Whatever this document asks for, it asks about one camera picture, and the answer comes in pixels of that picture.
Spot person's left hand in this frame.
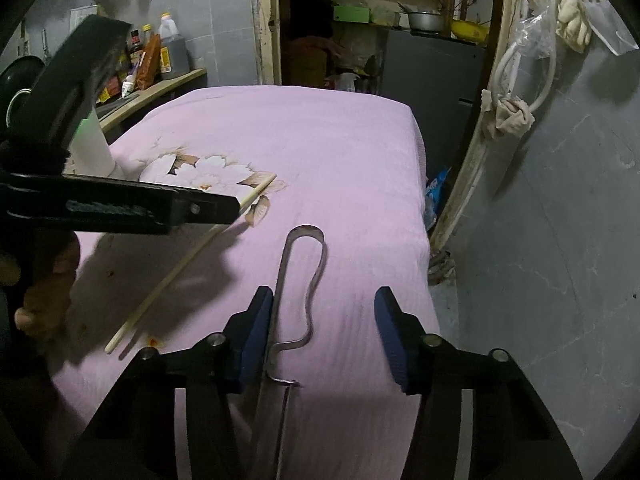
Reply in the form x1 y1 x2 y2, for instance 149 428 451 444
14 234 82 343

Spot white plastic utensil container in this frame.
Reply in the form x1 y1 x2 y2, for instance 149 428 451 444
67 112 129 180

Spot yellow bowl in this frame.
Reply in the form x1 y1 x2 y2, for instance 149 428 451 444
450 19 491 44

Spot grey cabinet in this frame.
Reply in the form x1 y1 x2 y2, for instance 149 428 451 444
380 27 489 177

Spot rag tied on frame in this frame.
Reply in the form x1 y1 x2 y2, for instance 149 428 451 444
481 89 536 139

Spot large bottle with yellow cap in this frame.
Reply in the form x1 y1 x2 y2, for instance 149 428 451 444
158 12 191 80

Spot green box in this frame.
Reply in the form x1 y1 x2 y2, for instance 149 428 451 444
332 5 372 25

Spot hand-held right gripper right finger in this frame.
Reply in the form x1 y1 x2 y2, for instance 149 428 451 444
374 285 583 480

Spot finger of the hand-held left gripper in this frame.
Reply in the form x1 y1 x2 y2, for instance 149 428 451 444
0 171 242 237

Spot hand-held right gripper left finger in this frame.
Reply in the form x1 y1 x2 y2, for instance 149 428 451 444
62 285 275 480

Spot wooden door frame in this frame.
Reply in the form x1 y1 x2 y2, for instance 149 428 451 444
252 0 527 257

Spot orange snack packet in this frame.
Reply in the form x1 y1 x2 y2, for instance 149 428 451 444
137 35 162 91

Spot wooden counter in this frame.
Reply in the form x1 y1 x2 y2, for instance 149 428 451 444
97 67 209 134

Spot white hose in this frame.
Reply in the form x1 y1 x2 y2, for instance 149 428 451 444
492 40 559 117

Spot wooden chopstick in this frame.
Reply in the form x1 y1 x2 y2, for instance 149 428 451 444
105 172 278 356

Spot black pan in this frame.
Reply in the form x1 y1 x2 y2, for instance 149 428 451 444
0 55 46 127

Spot metal tongs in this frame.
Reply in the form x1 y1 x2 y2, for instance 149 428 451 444
248 224 329 480

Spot metal pot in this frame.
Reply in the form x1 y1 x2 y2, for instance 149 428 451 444
407 10 446 36

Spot pink floral cloth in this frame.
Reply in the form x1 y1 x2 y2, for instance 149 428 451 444
50 85 441 480

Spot dark sauce bottle red label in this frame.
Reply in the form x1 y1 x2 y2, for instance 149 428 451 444
128 30 145 69

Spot blue packet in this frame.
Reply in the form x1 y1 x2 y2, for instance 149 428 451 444
424 167 451 229

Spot clear plastic bag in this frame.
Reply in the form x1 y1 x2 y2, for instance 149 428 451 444
582 0 640 56

